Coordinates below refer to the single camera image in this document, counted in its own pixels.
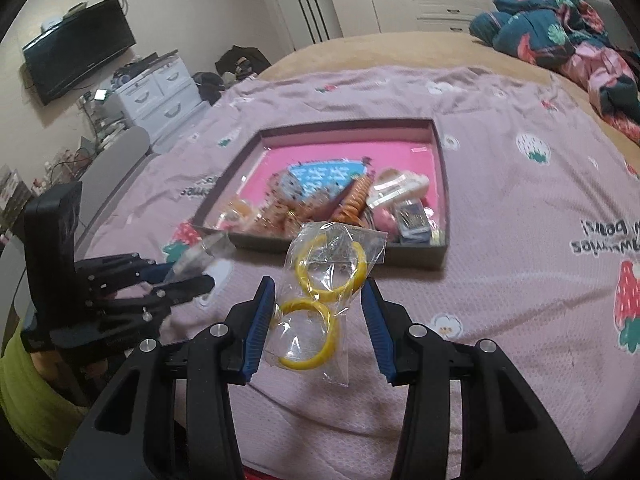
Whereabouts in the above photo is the grey padded bed frame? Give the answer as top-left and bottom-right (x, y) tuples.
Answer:
(75, 126), (152, 233)

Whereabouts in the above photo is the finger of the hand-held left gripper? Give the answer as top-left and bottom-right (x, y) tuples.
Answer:
(80, 274), (217, 327)
(75, 254), (174, 292)

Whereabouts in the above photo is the orange spiral hair tie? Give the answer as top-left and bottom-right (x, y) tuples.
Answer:
(330, 172), (374, 227)

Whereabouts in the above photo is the white drawer cabinet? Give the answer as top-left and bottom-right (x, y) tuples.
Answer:
(106, 50), (209, 143)

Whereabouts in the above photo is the yellow hoop earrings packet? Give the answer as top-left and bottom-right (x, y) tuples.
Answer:
(265, 221), (390, 388)

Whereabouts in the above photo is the pink hair accessory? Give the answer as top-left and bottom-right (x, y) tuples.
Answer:
(374, 209), (401, 234)

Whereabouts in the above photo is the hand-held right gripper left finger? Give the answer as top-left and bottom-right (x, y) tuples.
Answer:
(57, 276), (277, 480)

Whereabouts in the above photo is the black bag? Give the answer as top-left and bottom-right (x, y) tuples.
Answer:
(215, 46), (272, 79)

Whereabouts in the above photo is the bobby pin packet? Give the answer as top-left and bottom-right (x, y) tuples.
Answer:
(397, 199), (432, 245)

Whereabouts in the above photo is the tan bed sheet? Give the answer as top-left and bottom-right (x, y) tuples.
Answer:
(257, 32), (640, 181)

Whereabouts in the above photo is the pink book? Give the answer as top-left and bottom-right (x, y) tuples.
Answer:
(237, 146), (439, 233)

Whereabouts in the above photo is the brown cardboard box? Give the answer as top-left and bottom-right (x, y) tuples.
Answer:
(192, 117), (453, 271)

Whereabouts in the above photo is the clear earring packet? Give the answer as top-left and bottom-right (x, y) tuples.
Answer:
(167, 232), (237, 282)

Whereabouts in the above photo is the cream cloud hair clip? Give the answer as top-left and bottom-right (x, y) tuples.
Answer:
(367, 169), (431, 209)

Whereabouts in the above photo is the person's green clothing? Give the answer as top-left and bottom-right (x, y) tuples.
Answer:
(0, 324), (92, 463)

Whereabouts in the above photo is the dark floral quilt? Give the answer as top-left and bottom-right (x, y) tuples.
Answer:
(470, 0), (640, 145)

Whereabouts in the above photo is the dark grey bag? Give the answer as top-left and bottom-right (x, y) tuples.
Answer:
(192, 71), (227, 107)

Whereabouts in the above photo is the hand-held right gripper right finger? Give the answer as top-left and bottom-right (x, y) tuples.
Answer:
(361, 278), (571, 480)

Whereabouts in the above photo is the black coat stand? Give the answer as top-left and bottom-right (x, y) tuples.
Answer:
(297, 0), (332, 47)

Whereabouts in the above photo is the black flat television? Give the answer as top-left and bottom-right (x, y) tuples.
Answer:
(22, 1), (137, 107)

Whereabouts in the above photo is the orange hair accessory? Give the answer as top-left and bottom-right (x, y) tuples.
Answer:
(219, 199), (257, 232)

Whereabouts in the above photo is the pink strawberry print blanket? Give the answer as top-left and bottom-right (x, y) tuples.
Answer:
(92, 65), (640, 480)

